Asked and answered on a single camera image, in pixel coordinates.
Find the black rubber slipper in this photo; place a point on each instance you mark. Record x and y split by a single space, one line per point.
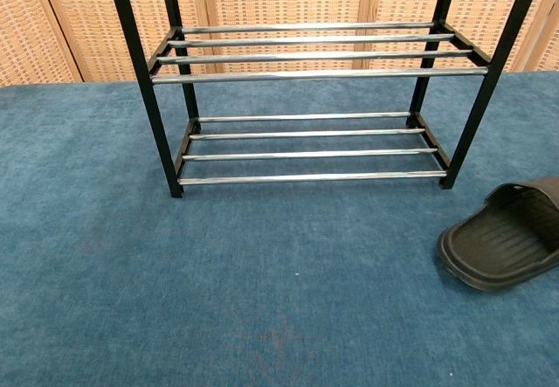
498 238

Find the black chrome-bar shoe rack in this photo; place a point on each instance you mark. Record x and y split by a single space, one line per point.
131 33

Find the blue carpet table cover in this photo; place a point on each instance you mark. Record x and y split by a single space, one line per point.
174 273

